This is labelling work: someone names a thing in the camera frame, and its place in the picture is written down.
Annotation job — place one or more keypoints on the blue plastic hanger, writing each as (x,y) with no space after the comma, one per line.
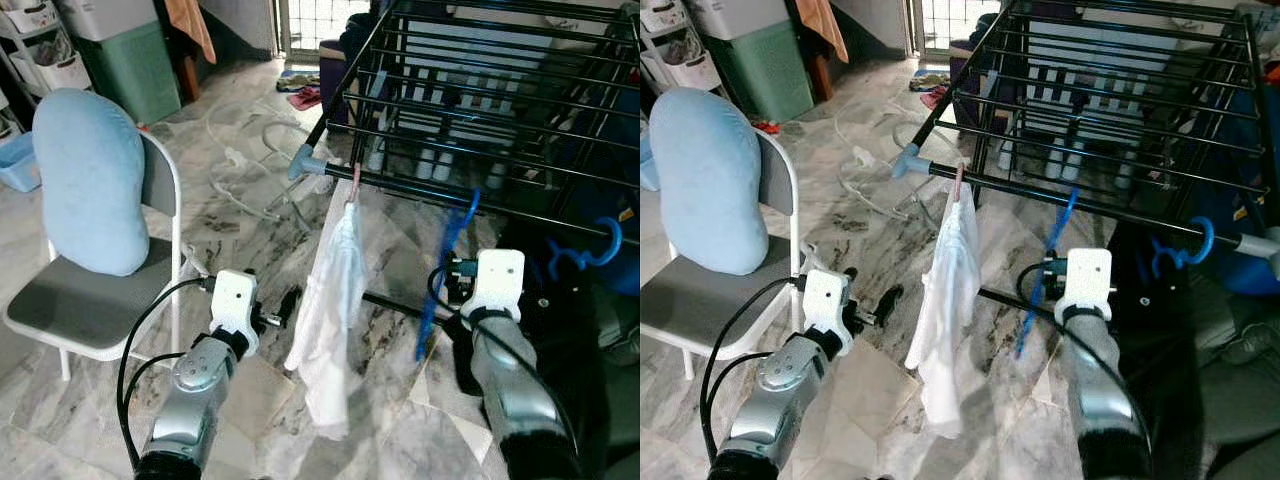
(452,230)
(617,240)
(1207,240)
(1055,230)

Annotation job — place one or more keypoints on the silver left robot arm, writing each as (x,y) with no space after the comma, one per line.
(195,385)
(775,390)

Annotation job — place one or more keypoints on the pink plastic hanger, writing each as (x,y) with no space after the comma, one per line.
(960,182)
(355,180)

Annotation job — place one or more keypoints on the white garment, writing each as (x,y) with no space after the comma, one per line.
(335,300)
(950,300)

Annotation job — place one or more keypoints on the black metal drying rack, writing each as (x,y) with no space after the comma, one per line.
(910,160)
(305,162)

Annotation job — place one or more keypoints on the white folding chair grey seat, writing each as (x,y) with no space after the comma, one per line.
(70,300)
(700,300)

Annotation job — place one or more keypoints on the light blue pillow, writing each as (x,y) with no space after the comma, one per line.
(90,180)
(710,180)

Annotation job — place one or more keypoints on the pink floor cloth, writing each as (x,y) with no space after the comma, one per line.
(935,98)
(305,98)

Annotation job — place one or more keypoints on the green floor cloth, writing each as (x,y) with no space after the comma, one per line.
(298,78)
(930,78)

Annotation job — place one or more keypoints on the grey sofa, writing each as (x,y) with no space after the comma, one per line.
(1250,400)

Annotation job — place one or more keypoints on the brown wooden stand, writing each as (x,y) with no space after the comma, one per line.
(188,78)
(820,78)

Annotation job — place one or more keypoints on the green laundry basket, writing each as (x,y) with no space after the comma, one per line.
(135,75)
(765,75)

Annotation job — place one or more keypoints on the white window grille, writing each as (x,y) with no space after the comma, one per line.
(320,20)
(950,20)

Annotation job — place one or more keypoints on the orange towel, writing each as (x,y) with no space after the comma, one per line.
(190,25)
(822,25)

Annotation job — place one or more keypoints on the blue plastic basket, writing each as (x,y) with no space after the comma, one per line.
(18,165)

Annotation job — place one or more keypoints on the white storage rack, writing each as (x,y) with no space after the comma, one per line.
(690,70)
(60,70)

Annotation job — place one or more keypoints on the grey storage box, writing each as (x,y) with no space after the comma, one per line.
(735,15)
(105,18)

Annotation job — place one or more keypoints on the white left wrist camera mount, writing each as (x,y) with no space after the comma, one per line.
(232,297)
(825,297)

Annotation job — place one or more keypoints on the white slatted frame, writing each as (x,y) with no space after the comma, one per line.
(1080,60)
(450,60)

